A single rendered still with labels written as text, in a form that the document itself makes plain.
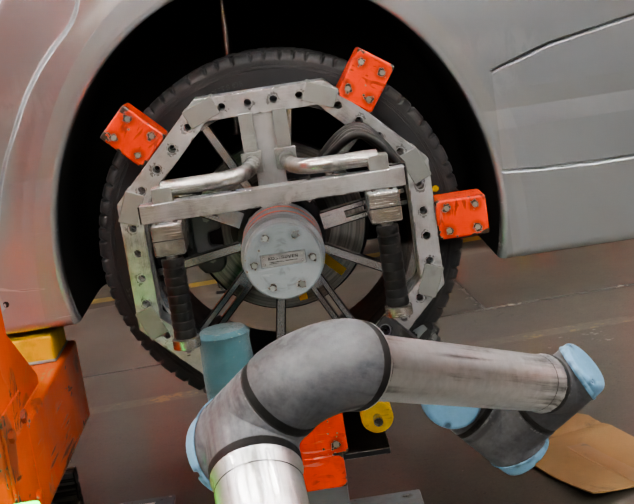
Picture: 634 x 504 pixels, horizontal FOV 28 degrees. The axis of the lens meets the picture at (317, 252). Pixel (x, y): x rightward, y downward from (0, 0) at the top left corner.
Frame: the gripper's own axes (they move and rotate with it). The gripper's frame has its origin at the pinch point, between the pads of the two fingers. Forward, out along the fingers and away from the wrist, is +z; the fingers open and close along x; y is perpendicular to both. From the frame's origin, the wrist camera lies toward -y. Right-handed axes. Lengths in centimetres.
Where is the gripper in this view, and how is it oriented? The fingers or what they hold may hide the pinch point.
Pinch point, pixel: (413, 333)
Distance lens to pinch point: 229.7
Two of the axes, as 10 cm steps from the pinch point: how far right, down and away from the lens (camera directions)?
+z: -0.4, -1.9, 9.8
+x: 6.0, -7.9, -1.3
